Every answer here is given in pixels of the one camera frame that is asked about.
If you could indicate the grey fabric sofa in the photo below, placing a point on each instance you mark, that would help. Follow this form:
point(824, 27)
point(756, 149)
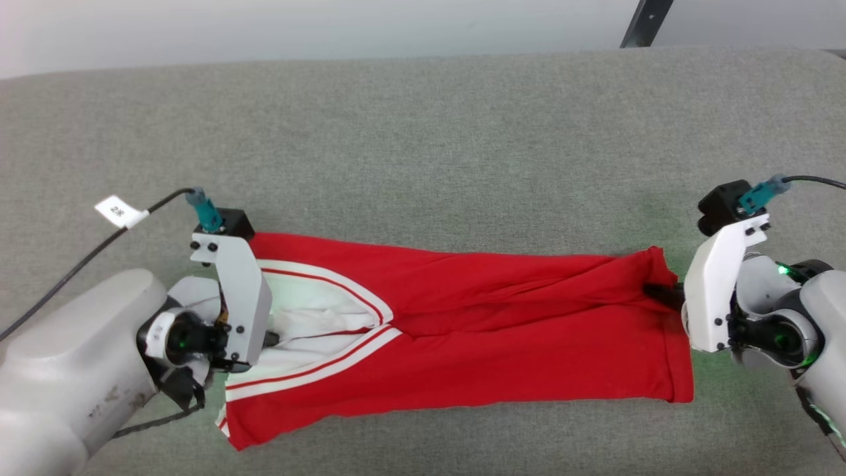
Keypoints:
point(429, 152)

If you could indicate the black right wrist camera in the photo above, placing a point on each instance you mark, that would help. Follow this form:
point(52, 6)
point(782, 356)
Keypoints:
point(720, 205)

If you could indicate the red Bulls basketball jersey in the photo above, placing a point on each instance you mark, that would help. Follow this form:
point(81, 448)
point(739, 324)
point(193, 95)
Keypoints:
point(496, 344)

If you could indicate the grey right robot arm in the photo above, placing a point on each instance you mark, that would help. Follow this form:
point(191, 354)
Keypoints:
point(833, 317)

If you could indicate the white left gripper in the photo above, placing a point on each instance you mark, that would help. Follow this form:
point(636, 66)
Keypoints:
point(241, 297)

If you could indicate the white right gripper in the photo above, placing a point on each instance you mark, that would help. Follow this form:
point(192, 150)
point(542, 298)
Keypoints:
point(710, 297)

